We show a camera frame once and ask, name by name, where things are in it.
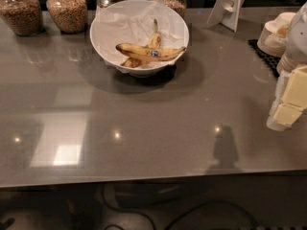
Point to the white paper liner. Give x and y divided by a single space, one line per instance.
139 37

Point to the upper stack of paper bowls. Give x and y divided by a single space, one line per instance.
272 40

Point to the lower stack of paper bowls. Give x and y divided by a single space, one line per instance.
286 64

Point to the yellow banana with sticker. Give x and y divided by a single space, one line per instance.
147 53

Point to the white folded card stand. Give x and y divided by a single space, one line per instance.
225 12

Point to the black rubber mat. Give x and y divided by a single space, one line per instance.
270 61

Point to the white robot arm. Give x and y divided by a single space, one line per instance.
296 44

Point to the stack of paper bowls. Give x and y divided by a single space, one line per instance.
286 64
272 40

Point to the white bowl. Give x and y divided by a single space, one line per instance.
132 21

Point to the leftmost grain-filled glass jar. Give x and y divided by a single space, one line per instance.
23 17

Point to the rear yellow banana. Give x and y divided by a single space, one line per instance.
153 42

